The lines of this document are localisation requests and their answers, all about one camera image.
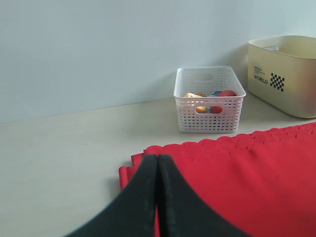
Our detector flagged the cream plastic bin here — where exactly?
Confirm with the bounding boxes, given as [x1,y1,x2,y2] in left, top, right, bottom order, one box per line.
[247,36,316,119]

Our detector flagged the white perforated plastic basket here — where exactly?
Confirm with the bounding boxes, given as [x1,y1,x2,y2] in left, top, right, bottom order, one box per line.
[174,66,246,133]

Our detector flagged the red sausage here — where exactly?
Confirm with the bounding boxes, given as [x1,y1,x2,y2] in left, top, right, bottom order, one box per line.
[219,90,237,97]

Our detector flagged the blue white milk carton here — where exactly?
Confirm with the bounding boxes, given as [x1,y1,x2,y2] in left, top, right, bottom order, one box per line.
[210,91,223,97]

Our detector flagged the red scalloped table cloth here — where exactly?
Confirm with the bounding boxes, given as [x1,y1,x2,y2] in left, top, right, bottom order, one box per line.
[118,123,316,237]

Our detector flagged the yellow cheese wedge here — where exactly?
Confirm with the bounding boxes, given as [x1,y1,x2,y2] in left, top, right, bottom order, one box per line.
[184,92,201,98]

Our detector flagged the yellow lemon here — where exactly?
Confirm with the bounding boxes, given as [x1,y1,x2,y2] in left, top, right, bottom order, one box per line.
[196,106,208,114]

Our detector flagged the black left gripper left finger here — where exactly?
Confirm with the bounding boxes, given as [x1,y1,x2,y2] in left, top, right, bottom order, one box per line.
[67,155,158,237]

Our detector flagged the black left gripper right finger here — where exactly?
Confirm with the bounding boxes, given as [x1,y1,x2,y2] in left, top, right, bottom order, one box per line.
[157,155,249,237]

